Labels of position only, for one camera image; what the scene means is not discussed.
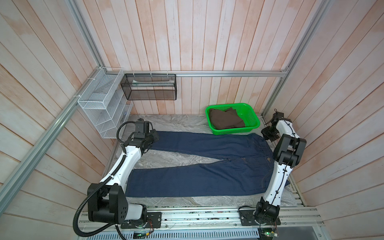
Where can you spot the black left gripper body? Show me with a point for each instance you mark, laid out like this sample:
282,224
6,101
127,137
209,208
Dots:
152,137

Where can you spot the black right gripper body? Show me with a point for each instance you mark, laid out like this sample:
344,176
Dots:
269,134

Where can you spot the dark blue denim jeans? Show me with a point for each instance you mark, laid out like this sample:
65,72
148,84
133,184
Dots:
243,167

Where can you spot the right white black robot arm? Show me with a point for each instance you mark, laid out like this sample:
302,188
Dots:
287,155

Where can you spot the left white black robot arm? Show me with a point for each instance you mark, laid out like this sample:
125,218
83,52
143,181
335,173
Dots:
107,202

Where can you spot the folded dark brown trousers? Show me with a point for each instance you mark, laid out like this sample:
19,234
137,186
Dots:
227,119

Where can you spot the green perforated plastic basket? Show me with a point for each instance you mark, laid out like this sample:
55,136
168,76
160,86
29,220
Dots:
244,111

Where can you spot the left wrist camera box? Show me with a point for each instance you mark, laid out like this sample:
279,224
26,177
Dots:
142,127

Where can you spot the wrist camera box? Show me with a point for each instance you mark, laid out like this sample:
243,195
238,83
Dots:
142,127
277,116

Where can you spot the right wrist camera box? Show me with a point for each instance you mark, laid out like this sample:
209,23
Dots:
277,116

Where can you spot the black mesh wall basket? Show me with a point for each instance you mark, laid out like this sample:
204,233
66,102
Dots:
150,87

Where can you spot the horizontal aluminium wall rail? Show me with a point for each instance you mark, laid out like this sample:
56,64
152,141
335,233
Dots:
251,73

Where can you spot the white wire mesh shelf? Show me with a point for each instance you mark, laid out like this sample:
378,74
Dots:
104,102

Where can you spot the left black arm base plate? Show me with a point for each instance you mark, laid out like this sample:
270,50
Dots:
152,220

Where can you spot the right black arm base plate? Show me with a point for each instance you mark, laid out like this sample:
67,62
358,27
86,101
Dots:
254,217

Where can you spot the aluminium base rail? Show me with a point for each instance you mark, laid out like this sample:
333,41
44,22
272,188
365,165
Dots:
223,223

